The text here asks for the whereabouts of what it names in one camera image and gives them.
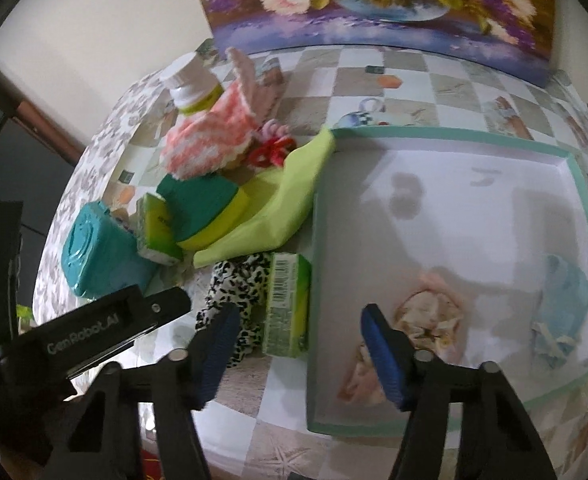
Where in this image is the teal plastic container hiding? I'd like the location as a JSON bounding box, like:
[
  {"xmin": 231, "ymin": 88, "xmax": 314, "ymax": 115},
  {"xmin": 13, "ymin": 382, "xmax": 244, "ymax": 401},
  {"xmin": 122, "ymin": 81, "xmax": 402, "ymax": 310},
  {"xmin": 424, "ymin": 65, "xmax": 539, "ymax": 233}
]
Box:
[{"xmin": 61, "ymin": 200, "xmax": 159, "ymax": 301}]

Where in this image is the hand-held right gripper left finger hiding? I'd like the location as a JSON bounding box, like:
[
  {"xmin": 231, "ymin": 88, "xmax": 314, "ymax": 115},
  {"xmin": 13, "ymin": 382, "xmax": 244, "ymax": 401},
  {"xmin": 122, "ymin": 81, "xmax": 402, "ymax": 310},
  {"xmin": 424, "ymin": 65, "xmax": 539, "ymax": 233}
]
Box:
[{"xmin": 44, "ymin": 304, "xmax": 242, "ymax": 480}]

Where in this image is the flower painting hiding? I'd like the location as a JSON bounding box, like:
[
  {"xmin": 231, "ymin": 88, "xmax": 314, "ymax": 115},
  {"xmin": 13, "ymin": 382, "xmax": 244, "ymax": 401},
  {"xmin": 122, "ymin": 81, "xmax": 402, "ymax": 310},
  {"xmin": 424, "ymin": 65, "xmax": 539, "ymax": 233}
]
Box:
[{"xmin": 186, "ymin": 0, "xmax": 559, "ymax": 88}]

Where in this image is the leopard print cloth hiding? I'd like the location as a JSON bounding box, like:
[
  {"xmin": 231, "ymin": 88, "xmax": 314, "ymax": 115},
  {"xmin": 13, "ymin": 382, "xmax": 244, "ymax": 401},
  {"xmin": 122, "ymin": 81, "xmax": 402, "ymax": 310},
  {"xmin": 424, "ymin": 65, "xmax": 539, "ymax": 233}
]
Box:
[{"xmin": 195, "ymin": 252, "xmax": 275, "ymax": 368}]

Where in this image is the dark door panel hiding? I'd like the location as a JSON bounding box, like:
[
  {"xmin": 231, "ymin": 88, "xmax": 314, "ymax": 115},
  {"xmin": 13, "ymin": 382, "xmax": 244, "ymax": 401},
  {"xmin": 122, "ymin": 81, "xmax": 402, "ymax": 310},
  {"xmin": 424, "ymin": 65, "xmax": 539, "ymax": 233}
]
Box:
[{"xmin": 0, "ymin": 80, "xmax": 77, "ymax": 241}]

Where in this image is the lime green cloth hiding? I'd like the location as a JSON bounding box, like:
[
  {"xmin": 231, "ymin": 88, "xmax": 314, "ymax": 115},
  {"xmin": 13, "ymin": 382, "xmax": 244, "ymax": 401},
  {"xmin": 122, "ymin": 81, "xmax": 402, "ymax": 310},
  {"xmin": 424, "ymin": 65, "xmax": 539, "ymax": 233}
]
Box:
[{"xmin": 192, "ymin": 127, "xmax": 337, "ymax": 268}]

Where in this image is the brown wooden door frame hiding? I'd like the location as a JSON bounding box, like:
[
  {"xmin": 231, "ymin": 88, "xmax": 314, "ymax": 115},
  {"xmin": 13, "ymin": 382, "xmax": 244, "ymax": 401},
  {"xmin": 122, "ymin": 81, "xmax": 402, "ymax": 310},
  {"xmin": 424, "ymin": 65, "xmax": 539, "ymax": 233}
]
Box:
[{"xmin": 0, "ymin": 55, "xmax": 87, "ymax": 163}]

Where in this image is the white tray with teal rim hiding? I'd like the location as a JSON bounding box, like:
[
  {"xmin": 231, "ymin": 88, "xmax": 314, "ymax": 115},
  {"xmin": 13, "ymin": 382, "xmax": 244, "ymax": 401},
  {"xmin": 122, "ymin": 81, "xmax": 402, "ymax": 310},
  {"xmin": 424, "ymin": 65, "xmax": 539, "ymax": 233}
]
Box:
[{"xmin": 306, "ymin": 127, "xmax": 588, "ymax": 436}]

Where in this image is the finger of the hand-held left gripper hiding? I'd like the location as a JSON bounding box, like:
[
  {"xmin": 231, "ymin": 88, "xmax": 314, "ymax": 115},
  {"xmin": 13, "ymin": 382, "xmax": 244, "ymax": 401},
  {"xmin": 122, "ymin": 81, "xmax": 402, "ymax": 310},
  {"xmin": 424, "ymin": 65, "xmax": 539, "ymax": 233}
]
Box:
[{"xmin": 140, "ymin": 286, "xmax": 193, "ymax": 329}]

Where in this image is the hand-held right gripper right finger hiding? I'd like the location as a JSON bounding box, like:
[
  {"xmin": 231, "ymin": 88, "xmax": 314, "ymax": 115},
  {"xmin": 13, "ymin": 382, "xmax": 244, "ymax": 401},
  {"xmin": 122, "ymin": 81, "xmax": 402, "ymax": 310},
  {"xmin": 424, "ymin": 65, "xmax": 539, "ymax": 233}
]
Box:
[{"xmin": 361, "ymin": 304, "xmax": 559, "ymax": 480}]

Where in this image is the green yellow sponge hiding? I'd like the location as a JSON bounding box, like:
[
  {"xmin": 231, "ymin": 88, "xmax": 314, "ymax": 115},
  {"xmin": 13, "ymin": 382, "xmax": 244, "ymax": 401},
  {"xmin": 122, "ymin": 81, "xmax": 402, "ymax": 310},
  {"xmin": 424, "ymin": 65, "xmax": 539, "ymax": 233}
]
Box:
[{"xmin": 156, "ymin": 175, "xmax": 255, "ymax": 251}]

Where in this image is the white bottle with green label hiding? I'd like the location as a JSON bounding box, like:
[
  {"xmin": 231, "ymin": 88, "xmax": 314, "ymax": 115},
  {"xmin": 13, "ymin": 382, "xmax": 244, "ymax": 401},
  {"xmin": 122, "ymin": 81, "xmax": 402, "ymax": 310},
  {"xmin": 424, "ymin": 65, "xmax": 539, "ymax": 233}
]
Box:
[{"xmin": 161, "ymin": 52, "xmax": 225, "ymax": 116}]

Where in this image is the small green yellow box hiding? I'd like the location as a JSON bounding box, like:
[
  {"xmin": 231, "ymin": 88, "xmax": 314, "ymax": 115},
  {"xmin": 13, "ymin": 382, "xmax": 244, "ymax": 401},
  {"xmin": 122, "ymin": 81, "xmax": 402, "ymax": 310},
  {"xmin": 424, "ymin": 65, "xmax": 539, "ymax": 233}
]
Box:
[{"xmin": 135, "ymin": 192, "xmax": 185, "ymax": 266}]

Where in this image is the pink white striped fluffy cloth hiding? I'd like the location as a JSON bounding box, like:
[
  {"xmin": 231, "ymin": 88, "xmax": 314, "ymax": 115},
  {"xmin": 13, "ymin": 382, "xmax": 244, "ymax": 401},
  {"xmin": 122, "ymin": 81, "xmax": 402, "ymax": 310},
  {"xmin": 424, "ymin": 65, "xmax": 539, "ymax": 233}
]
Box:
[{"xmin": 163, "ymin": 47, "xmax": 287, "ymax": 181}]

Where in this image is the green cardboard box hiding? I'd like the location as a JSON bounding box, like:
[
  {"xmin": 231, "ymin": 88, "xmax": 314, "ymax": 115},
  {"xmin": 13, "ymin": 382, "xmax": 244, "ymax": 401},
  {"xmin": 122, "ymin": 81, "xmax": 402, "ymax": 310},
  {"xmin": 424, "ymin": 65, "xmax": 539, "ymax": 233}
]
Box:
[{"xmin": 261, "ymin": 252, "xmax": 313, "ymax": 358}]

